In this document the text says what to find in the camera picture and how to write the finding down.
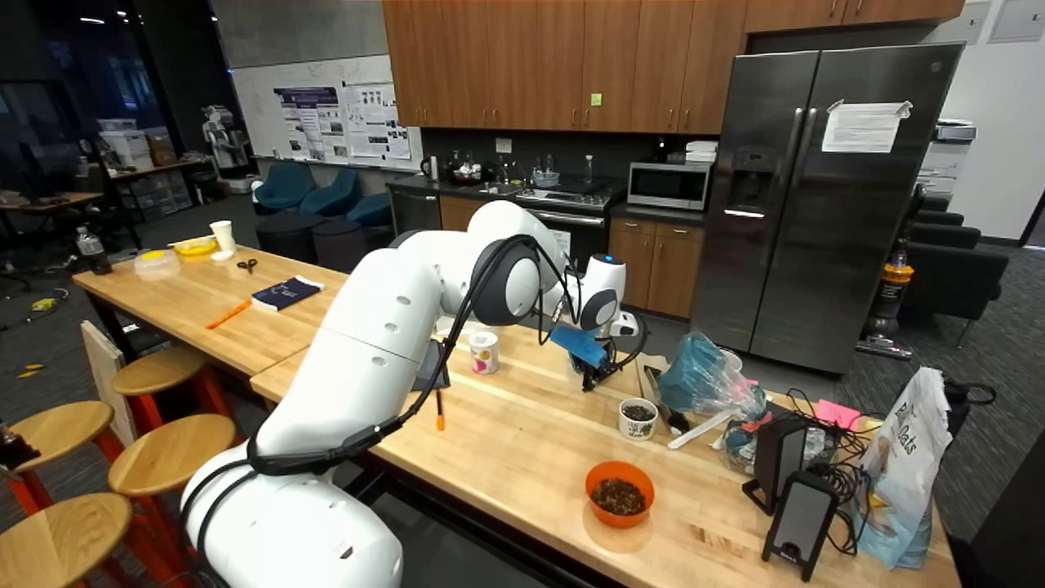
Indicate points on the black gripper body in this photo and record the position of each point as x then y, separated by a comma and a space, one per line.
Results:
623, 352

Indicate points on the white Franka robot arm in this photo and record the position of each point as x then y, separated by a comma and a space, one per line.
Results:
349, 361

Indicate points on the orange bowl with food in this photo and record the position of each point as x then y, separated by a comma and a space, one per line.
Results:
620, 493

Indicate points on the black pen with orange cap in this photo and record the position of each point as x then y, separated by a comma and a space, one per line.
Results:
439, 411

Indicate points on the yellow bowl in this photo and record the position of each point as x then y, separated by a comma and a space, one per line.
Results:
197, 249

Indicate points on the small white cup dark contents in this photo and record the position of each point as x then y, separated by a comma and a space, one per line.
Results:
638, 420

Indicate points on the blue plastic bag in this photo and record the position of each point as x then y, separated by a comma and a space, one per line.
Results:
702, 377

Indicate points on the brown two-door base cabinet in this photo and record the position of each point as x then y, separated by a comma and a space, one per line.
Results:
657, 264

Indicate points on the white stick utensil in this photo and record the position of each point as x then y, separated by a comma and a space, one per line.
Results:
700, 428

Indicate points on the white labelled yogurt container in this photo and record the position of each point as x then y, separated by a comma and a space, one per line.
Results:
484, 353

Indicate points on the stainless steel oven range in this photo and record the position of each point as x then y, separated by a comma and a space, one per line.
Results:
572, 224

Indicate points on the silver microwave oven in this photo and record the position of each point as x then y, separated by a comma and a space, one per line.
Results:
666, 184

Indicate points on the black speaker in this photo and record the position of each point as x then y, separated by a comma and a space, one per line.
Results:
802, 525
779, 454

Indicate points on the brown narrow base cabinet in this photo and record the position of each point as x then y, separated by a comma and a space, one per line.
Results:
457, 210

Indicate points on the pink sticky notepad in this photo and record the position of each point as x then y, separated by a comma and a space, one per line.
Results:
838, 416

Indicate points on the dark dishwasher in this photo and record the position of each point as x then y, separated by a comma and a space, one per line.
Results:
417, 215

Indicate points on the stainless steel refrigerator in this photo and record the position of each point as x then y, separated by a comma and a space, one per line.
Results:
828, 207

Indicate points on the yellow upright vacuum cleaner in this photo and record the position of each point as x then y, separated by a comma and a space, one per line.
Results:
888, 297

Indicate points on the white printed paper bag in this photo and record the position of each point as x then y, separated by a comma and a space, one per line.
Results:
906, 477

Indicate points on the dark blue book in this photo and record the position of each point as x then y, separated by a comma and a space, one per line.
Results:
284, 295

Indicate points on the white paper sheet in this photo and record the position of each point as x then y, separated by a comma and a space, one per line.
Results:
868, 128

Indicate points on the blue armchair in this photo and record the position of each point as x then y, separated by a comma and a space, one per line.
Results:
312, 194

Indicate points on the black sofa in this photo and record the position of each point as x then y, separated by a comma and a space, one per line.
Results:
953, 255

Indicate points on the orange pencil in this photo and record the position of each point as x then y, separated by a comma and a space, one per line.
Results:
229, 313

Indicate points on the white cup with base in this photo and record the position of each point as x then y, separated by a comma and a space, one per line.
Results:
223, 236

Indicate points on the brown cabinets above refrigerator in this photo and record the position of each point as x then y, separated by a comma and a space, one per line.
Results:
850, 10

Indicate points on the round wooden stool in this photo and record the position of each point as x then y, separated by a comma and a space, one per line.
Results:
60, 425
60, 541
169, 454
159, 371

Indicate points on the clear plastic container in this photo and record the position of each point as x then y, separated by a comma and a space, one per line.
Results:
155, 264

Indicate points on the pale wooden chair back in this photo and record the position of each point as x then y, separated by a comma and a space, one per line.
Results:
98, 364

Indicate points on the wide brown wall cabinets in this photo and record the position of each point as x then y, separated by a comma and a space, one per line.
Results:
567, 60

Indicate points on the white wall poster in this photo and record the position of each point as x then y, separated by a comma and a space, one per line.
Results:
343, 117

